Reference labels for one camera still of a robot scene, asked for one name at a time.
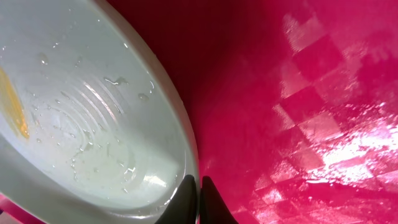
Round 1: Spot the green plate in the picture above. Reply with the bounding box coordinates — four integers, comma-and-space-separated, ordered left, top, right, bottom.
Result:
1, 0, 200, 223

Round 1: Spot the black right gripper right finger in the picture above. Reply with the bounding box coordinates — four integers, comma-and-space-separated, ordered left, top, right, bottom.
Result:
199, 176, 238, 224

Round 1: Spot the red plastic tray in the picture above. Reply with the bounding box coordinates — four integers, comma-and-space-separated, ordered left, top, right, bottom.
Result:
0, 0, 398, 224

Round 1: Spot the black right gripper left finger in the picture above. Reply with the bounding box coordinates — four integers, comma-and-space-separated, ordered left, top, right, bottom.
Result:
155, 175, 197, 224

